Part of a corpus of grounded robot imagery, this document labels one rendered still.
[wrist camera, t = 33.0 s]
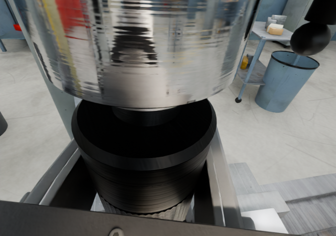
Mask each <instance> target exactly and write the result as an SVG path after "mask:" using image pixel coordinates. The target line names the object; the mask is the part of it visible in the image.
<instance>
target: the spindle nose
mask: <svg viewBox="0 0 336 236"><path fill-rule="evenodd" d="M13 1H14V3H15V6H16V8H17V10H18V13H19V15H20V17H21V20H22V22H23V24H24V27H25V29H26V31H27V33H28V36H29V38H30V40H31V43H32V45H33V47H34V50H35V52H36V54H37V57H38V59H39V61H40V64H41V66H42V68H43V71H44V73H45V75H46V77H47V78H48V80H49V81H50V82H51V83H52V84H53V85H55V86H56V87H57V88H59V89H60V90H62V91H64V92H66V93H68V94H70V95H72V96H75V97H77V98H80V99H83V100H87V101H90V102H94V103H98V104H102V105H107V106H113V107H121V108H133V109H155V108H168V107H175V106H181V105H186V104H190V103H194V102H197V101H200V100H203V99H206V98H209V97H211V96H213V95H215V94H217V93H219V92H221V91H223V90H224V89H226V88H227V87H228V86H229V85H230V84H231V83H232V82H233V80H234V79H235V77H236V74H237V72H238V69H239V66H240V63H241V60H242V57H243V54H244V52H245V49H246V46H247V43H248V40H249V37H250V34H251V32H252V29H253V26H254V23H255V20H256V17H257V14H258V12H259V9H260V6H261V3H262V0H13Z"/></svg>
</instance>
